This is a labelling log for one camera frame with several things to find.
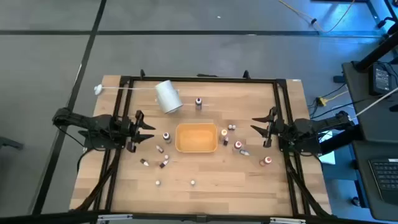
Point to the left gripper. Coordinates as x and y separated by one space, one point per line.
132 127

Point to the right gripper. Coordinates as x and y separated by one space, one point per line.
275 127

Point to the blue-capped food coloring bottle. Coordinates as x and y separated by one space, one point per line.
166 137

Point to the pink-capped food coloring bottle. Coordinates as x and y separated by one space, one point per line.
237 145

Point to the red-capped food coloring bottle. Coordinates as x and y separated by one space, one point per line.
266 160

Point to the small red-labelled dropper bottle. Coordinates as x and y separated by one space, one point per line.
163 164

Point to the yellow-capped food coloring bottle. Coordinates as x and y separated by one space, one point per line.
223 133

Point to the yellow plastic bin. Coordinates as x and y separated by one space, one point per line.
196 138

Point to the purple-capped food coloring bottle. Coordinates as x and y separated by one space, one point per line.
198 102

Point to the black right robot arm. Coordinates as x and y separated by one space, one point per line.
314 127

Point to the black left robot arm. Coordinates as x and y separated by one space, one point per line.
93 123

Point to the yellow power plug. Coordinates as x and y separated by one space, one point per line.
322 101

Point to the dark grey desk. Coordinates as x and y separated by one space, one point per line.
367 124

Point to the black caster wheel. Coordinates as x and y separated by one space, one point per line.
356 201

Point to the black power adapter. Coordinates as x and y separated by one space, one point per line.
381 79

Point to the black crossbar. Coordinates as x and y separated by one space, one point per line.
46 217

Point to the black slanted pole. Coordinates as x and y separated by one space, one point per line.
376 53

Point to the grey chair leg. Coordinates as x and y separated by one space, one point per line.
11 143

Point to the black frame clamp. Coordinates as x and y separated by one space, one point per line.
246 74
142 74

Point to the silver crossbar bracket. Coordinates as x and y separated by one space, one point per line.
287 220
113 217

